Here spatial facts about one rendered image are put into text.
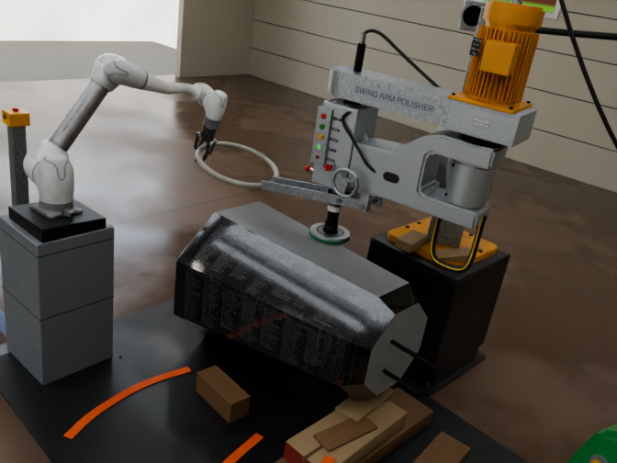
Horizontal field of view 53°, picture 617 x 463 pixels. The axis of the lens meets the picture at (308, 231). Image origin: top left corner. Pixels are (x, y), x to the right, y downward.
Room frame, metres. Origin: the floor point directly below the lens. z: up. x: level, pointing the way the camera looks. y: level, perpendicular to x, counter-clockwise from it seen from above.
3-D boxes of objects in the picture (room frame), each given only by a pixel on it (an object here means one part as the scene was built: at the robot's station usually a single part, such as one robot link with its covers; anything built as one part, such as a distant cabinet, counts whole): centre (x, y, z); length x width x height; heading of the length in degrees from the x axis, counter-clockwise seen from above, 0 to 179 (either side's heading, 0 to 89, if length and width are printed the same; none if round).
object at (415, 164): (2.78, -0.44, 1.30); 0.74 x 0.23 x 0.49; 59
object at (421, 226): (3.29, -0.78, 0.76); 0.49 x 0.49 x 0.05; 49
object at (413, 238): (3.14, -0.58, 0.81); 0.20 x 0.10 x 0.05; 147
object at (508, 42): (2.64, -0.67, 1.90); 0.31 x 0.28 x 0.40; 149
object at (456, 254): (3.05, -0.79, 0.80); 0.20 x 0.10 x 0.05; 100
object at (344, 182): (2.82, -0.16, 1.20); 0.15 x 0.10 x 0.15; 59
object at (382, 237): (3.29, -0.78, 0.37); 0.66 x 0.66 x 0.74; 49
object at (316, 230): (2.99, -0.11, 0.85); 0.21 x 0.21 x 0.01
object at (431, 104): (2.81, -0.41, 1.62); 0.96 x 0.25 x 0.17; 59
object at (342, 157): (2.95, -0.18, 1.32); 0.36 x 0.22 x 0.45; 59
